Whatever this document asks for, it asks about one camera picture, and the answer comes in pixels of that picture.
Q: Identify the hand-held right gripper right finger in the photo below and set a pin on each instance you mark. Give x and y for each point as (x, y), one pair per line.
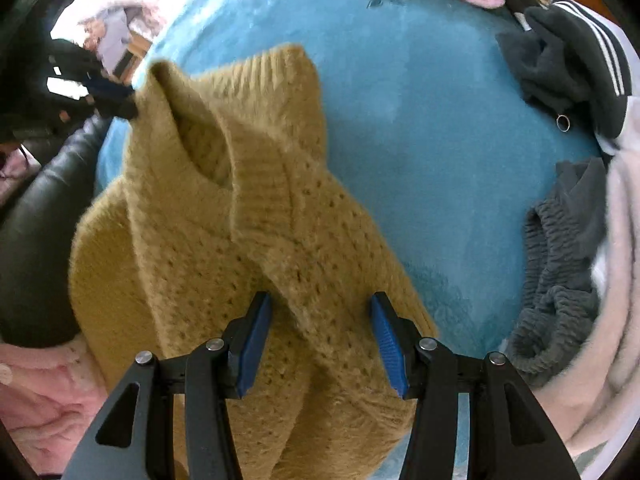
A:
(388, 345)

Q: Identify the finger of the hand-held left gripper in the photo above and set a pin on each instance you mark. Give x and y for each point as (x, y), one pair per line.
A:
(120, 102)

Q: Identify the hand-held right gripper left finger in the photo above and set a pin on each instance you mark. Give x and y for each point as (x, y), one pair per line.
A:
(252, 344)

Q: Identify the mustard knit sweater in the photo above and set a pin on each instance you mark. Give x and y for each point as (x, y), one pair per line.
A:
(210, 240)

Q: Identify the blue fleece blanket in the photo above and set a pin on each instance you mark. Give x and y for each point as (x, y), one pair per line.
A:
(420, 170)

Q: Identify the grey shirred garment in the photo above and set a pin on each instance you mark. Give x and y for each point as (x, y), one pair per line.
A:
(555, 270)

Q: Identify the pink fleece garment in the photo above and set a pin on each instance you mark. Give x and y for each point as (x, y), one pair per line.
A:
(47, 395)

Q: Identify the pale pink fluffy garment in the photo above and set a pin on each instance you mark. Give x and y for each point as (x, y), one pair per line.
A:
(607, 310)

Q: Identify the dark grey striped jacket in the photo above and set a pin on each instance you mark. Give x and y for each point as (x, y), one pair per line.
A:
(565, 70)

